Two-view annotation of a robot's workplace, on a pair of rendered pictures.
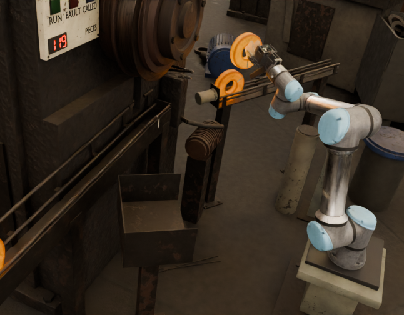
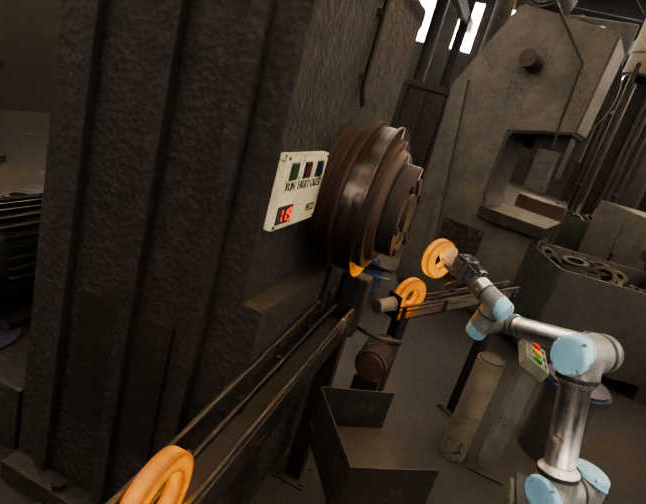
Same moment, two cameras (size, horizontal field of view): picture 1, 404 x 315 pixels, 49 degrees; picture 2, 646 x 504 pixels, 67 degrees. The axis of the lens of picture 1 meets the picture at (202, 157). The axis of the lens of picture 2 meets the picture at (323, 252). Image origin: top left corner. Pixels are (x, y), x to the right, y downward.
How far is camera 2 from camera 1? 41 cm
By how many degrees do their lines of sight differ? 16
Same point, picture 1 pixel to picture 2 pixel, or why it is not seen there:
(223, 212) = not seen: hidden behind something
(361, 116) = (605, 346)
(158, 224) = (365, 459)
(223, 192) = not seen: hidden behind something
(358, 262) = not seen: outside the picture
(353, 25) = (503, 252)
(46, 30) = (280, 197)
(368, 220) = (602, 480)
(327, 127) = (566, 354)
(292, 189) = (466, 430)
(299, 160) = (479, 395)
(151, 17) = (380, 203)
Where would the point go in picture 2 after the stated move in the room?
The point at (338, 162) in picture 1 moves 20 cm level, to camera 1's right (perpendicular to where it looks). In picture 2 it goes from (576, 399) to (644, 418)
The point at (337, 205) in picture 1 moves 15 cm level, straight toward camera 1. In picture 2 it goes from (571, 456) to (574, 489)
